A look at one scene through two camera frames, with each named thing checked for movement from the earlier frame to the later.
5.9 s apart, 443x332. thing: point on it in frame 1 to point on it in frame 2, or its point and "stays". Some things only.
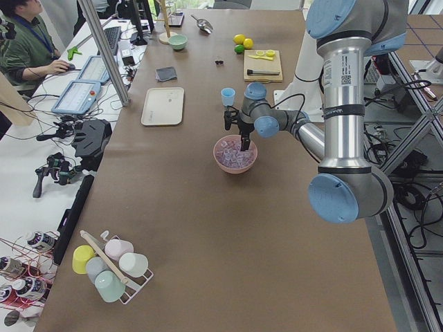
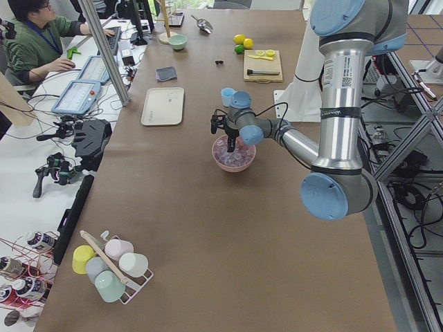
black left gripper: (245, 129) to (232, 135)
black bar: (70, 218) stays
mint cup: (109, 287) stays
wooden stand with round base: (165, 37) stays
